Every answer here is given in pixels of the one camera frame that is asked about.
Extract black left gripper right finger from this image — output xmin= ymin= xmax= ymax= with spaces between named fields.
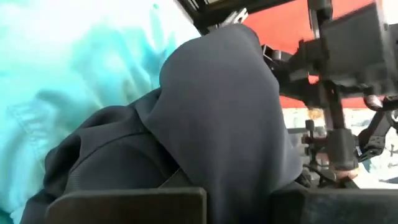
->
xmin=269 ymin=188 xmax=398 ymax=224

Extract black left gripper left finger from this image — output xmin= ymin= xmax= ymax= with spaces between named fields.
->
xmin=45 ymin=169 xmax=208 ymax=224

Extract dark grey garment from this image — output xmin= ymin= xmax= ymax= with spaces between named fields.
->
xmin=20 ymin=24 xmax=304 ymax=224

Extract teal drawstring shorts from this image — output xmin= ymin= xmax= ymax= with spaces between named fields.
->
xmin=0 ymin=0 xmax=201 ymax=224

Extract red plastic bin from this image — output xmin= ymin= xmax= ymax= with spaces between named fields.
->
xmin=242 ymin=0 xmax=385 ymax=110

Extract black aluminium table frame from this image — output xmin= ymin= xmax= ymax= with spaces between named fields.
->
xmin=178 ymin=0 xmax=296 ymax=35

